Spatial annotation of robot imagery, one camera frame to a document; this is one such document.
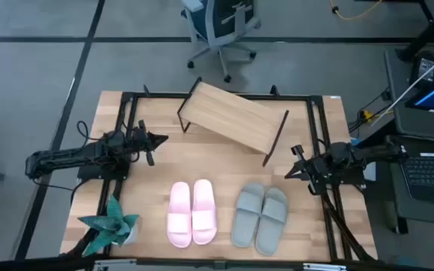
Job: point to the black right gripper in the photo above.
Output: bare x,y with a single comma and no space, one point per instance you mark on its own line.
313,165

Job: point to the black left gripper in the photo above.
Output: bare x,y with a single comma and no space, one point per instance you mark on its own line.
141,139

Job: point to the grey slide sandal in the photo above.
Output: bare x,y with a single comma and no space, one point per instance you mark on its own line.
271,233
247,226

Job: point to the pink slide sandal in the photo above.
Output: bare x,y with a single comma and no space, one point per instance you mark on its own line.
204,226
179,226

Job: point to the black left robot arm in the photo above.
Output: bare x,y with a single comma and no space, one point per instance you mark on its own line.
70,156

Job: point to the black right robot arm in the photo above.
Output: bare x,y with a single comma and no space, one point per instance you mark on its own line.
371,152

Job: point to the yellow plug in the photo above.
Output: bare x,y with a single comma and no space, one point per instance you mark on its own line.
368,114

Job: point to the green potted plant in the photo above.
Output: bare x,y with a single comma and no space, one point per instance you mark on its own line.
111,226

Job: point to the laptop computer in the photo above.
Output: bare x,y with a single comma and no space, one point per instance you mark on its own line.
409,124

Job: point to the black laptop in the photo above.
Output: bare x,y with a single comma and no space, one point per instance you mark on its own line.
431,173

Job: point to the grey office chair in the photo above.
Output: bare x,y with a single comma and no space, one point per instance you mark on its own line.
217,22

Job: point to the black power adapter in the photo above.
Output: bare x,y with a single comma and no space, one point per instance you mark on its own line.
424,69

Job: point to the black desk leg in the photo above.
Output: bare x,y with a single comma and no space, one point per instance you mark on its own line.
428,34

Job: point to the black metal table frame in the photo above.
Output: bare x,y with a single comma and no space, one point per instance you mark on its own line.
156,95

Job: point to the wooden shelf with black frame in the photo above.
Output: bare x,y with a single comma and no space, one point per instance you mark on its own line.
232,116

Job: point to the silver metal bracket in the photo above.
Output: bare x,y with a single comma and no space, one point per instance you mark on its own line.
115,265
324,267

